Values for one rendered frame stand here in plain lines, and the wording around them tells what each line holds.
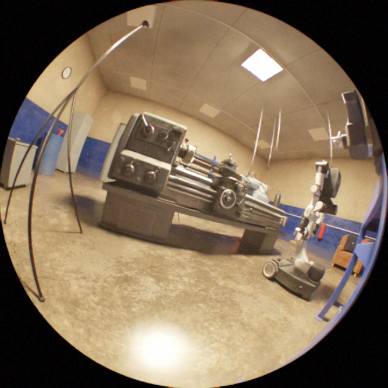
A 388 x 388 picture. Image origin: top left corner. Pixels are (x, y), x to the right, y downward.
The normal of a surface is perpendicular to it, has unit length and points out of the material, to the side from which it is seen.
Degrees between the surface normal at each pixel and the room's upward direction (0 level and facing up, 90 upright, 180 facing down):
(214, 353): 0
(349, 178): 90
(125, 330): 0
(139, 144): 90
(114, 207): 90
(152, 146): 90
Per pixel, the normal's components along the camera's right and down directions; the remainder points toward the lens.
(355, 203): -0.89, -0.29
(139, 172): 0.32, 0.12
